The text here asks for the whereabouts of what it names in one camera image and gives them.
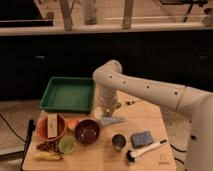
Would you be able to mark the small metal cup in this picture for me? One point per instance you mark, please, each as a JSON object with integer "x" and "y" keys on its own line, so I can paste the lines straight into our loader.
{"x": 118, "y": 142}

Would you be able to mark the small green cup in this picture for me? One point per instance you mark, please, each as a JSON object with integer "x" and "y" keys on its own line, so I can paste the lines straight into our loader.
{"x": 66, "y": 144}

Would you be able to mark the yellow banana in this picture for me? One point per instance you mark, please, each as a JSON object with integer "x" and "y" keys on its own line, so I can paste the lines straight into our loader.
{"x": 46, "y": 156}

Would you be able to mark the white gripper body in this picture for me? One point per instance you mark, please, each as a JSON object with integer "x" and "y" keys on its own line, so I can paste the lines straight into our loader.
{"x": 108, "y": 106}

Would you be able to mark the green plastic tray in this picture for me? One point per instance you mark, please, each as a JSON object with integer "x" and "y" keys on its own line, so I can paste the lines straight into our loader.
{"x": 68, "y": 94}

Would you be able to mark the blue sponge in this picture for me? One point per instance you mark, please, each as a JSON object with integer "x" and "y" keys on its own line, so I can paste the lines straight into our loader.
{"x": 141, "y": 139}

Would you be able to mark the brown grape bunch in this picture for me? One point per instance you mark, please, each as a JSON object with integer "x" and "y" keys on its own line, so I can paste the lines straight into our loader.
{"x": 48, "y": 146}

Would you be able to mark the orange bowl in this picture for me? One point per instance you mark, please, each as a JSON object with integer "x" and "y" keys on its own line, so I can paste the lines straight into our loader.
{"x": 41, "y": 129}

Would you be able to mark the dark purple bowl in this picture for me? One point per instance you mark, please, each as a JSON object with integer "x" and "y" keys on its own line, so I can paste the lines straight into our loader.
{"x": 87, "y": 131}

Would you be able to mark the wooden block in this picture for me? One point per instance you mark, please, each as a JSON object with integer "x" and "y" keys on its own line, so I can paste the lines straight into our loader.
{"x": 52, "y": 125}

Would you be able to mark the white black brush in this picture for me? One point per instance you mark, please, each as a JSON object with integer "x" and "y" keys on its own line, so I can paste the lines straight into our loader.
{"x": 132, "y": 155}

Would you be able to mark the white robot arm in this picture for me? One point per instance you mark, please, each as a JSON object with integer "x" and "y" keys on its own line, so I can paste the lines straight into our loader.
{"x": 193, "y": 103}

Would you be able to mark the white paper cup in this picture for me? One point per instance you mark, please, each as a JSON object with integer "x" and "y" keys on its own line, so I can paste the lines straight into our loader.
{"x": 97, "y": 113}

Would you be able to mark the grey blue towel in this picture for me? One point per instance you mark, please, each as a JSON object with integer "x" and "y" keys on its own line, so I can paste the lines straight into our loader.
{"x": 106, "y": 121}

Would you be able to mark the orange peach fruit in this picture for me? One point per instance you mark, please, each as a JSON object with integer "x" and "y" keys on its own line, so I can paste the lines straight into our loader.
{"x": 72, "y": 123}

